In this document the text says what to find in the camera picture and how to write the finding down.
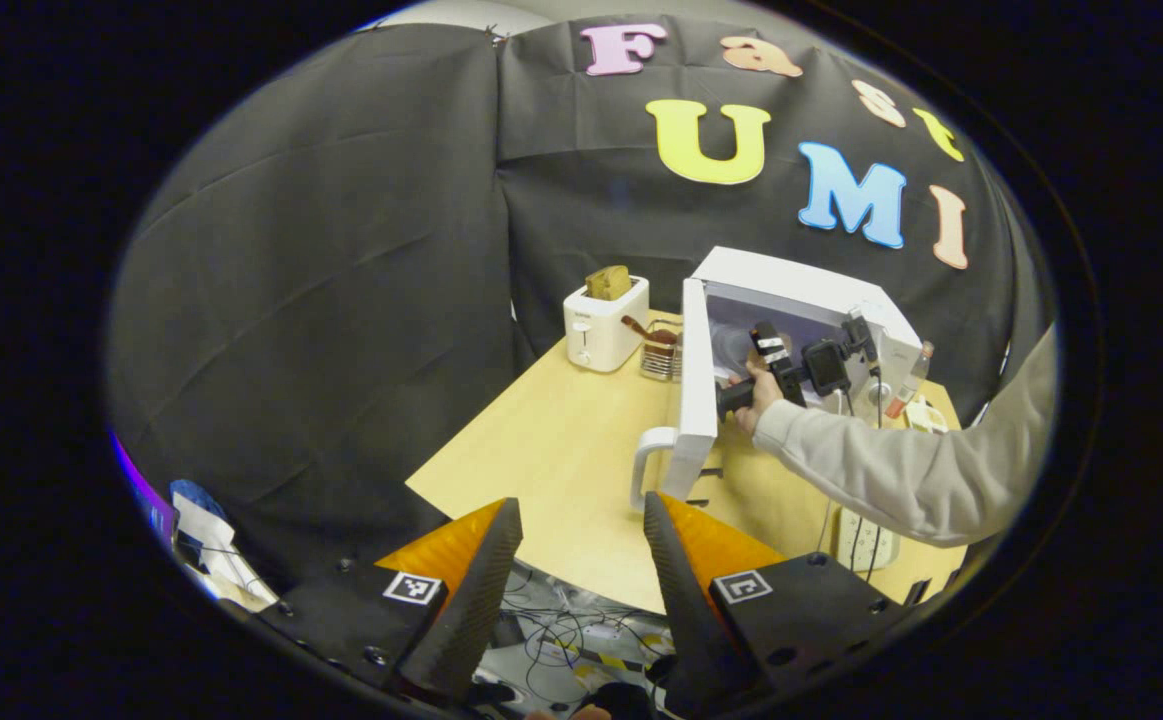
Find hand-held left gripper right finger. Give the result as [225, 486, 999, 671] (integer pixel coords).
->
[643, 490, 927, 716]

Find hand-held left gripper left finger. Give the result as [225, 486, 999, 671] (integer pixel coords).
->
[261, 497, 525, 706]

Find white microwave oven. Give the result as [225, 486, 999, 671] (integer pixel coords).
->
[629, 246, 927, 513]

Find brown food in rack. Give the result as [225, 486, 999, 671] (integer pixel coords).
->
[621, 314, 680, 347]

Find clear plastic bottle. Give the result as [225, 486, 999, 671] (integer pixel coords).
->
[884, 340, 935, 421]

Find white divided grain tray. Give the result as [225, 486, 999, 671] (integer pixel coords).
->
[903, 393, 950, 434]

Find small white plate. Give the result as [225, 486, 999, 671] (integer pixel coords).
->
[834, 505, 902, 573]

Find white toaster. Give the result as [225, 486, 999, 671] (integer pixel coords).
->
[563, 275, 651, 374]

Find brown bread slice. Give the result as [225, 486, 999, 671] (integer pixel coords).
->
[584, 265, 632, 301]

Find blue and white papers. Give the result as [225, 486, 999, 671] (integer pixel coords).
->
[169, 480, 280, 613]

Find black backdrop cloth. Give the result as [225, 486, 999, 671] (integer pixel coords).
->
[106, 15, 1052, 601]

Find tangle of floor cables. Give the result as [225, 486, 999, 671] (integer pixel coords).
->
[486, 565, 682, 701]

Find wire rack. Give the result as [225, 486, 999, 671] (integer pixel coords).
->
[638, 318, 685, 383]

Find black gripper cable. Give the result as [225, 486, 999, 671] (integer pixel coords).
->
[866, 375, 892, 586]

